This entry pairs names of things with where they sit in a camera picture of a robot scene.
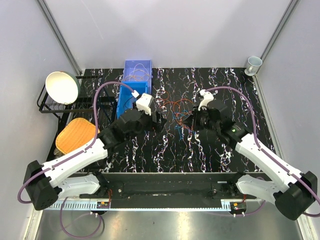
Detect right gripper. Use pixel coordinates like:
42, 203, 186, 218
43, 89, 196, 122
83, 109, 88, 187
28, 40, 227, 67
182, 105, 220, 133

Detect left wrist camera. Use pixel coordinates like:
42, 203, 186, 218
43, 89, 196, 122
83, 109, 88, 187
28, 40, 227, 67
131, 90, 154, 116

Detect brown cable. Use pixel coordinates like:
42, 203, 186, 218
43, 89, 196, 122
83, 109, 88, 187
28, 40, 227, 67
124, 94, 137, 111

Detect white cable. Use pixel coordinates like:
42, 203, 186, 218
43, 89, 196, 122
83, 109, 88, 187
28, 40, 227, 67
128, 62, 152, 81

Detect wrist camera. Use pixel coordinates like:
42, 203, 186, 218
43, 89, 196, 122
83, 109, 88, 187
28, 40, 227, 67
198, 89, 214, 111
131, 90, 154, 116

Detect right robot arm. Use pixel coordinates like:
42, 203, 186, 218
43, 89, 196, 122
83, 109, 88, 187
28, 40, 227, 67
183, 100, 318, 221

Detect black wire dish rack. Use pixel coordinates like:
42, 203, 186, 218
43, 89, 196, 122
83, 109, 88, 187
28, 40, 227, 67
36, 74, 121, 170

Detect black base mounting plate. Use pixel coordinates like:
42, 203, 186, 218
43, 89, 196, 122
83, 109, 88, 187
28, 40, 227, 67
79, 172, 258, 210

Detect white mug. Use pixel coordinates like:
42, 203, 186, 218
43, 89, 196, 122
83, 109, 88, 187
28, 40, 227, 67
244, 56, 263, 77

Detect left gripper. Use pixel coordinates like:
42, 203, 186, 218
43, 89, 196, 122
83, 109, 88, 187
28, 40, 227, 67
126, 102, 167, 143

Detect yellow cable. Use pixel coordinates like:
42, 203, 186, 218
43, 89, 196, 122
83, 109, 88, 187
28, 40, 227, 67
123, 67, 151, 82

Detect orange woven basket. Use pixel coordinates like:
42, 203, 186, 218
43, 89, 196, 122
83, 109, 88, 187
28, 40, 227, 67
55, 117, 96, 154

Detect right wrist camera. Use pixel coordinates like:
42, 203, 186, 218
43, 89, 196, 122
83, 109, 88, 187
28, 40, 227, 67
198, 89, 214, 111

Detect blue plastic bin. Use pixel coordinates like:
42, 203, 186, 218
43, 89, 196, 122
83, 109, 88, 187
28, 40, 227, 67
116, 81, 148, 118

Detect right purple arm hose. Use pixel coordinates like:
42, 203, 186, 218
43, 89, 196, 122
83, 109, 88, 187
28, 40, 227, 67
199, 86, 320, 218

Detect aluminium frame rail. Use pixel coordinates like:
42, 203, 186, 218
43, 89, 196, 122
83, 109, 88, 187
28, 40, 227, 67
33, 181, 311, 213

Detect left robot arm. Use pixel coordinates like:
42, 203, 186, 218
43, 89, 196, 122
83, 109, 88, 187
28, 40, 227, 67
22, 108, 167, 211

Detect white bowl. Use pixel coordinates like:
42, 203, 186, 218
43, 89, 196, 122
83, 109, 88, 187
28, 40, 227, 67
45, 71, 81, 105

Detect light purple plastic bin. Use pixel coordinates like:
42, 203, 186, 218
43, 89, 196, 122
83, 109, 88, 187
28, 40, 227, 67
122, 59, 153, 94

